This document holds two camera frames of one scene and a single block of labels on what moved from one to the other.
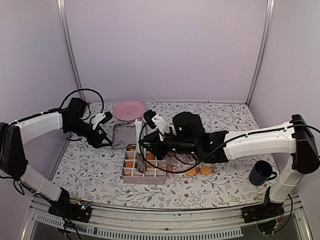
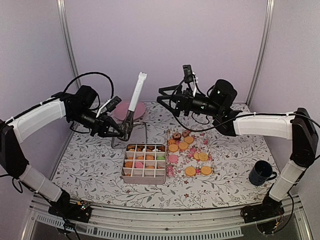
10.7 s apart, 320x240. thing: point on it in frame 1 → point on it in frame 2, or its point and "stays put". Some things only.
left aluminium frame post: [61, 6] stays put
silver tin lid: [124, 134] stays put
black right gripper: [153, 141] → [183, 101]
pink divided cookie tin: [131, 175] stays put
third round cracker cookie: [205, 170] stays put
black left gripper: [91, 140] → [101, 126]
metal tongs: [140, 162] → [128, 124]
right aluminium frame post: [264, 52] stays put
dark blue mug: [261, 172] stays put
